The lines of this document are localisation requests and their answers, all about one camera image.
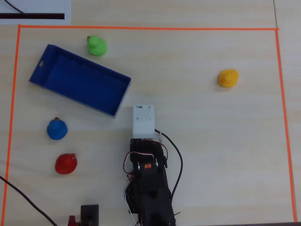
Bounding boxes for white paper black stripe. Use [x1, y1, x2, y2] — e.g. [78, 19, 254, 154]
[0, 0, 71, 25]

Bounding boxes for red rubber duck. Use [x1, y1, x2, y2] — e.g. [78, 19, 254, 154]
[55, 153, 78, 175]

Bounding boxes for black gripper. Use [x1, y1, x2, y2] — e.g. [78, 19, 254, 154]
[130, 138, 166, 156]

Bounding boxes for black table clamp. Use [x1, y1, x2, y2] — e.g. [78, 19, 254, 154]
[80, 204, 100, 226]

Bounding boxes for long orange tape strip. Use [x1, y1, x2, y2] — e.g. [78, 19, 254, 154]
[18, 24, 280, 31]

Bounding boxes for thick black camera cable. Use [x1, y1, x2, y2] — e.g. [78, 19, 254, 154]
[154, 128, 184, 212]

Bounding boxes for blue rubber duck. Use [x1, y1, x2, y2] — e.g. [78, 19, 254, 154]
[46, 117, 68, 141]

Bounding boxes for green rubber duck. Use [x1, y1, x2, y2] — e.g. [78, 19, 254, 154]
[86, 35, 108, 57]

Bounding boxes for blue rectangular plastic box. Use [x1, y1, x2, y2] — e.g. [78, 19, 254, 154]
[28, 44, 132, 119]

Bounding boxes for thin black cable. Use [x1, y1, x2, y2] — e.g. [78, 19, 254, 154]
[4, 0, 26, 15]

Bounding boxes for yellow rubber duck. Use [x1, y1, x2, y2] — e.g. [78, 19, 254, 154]
[218, 69, 239, 89]

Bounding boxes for black power cable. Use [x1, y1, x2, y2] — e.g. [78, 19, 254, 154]
[0, 175, 58, 226]

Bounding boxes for white red servo wires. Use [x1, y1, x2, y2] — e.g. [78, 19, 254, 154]
[123, 138, 169, 226]

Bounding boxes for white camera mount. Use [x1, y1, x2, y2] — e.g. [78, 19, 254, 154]
[132, 104, 163, 143]

